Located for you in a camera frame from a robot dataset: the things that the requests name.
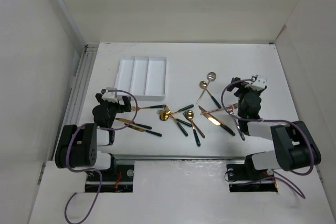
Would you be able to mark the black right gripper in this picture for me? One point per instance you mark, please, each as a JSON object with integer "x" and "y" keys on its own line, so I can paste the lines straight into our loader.
{"x": 241, "y": 86}

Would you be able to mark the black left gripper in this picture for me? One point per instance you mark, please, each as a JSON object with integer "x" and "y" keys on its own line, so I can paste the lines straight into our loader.
{"x": 125, "y": 107}

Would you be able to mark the silver fork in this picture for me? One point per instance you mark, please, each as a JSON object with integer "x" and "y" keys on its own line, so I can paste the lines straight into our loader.
{"x": 237, "y": 127}

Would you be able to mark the rose gold knife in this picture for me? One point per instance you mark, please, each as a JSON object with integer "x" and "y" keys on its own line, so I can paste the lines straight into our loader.
{"x": 212, "y": 116}

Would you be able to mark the gold knife green handle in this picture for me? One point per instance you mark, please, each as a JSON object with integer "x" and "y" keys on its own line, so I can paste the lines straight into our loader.
{"x": 219, "y": 123}
{"x": 144, "y": 130}
{"x": 133, "y": 123}

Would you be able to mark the silver spoon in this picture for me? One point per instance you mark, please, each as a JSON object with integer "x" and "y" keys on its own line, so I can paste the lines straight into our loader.
{"x": 211, "y": 76}

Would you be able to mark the gold spoon green handle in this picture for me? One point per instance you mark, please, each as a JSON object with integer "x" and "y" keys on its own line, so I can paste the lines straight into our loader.
{"x": 203, "y": 86}
{"x": 198, "y": 143}

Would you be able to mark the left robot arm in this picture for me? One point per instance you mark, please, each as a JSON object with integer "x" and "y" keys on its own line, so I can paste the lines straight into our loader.
{"x": 77, "y": 147}

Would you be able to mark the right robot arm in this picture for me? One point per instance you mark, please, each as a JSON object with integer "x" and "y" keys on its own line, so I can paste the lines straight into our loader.
{"x": 294, "y": 146}

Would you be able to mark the white three-compartment cutlery tray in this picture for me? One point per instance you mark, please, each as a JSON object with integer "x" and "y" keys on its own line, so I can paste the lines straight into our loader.
{"x": 143, "y": 76}

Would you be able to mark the gold spoon in pile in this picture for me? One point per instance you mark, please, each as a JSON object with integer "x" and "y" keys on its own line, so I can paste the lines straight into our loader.
{"x": 180, "y": 110}

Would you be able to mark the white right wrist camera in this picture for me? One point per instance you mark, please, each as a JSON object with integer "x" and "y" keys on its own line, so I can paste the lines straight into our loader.
{"x": 257, "y": 83}

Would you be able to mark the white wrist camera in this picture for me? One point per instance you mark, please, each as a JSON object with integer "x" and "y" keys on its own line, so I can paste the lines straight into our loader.
{"x": 109, "y": 96}
{"x": 257, "y": 83}

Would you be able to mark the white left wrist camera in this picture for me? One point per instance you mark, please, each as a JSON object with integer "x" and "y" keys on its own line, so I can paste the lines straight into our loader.
{"x": 109, "y": 96}

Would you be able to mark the aluminium rail frame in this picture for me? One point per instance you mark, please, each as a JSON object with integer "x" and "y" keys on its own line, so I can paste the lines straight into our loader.
{"x": 78, "y": 89}

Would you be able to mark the gold fork green handle lower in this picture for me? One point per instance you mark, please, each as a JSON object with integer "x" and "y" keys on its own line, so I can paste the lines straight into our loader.
{"x": 178, "y": 124}

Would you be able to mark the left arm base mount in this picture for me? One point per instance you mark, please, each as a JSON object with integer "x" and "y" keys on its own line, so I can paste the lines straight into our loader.
{"x": 117, "y": 180}

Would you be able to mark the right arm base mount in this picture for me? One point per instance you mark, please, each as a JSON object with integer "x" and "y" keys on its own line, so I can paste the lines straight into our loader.
{"x": 243, "y": 179}

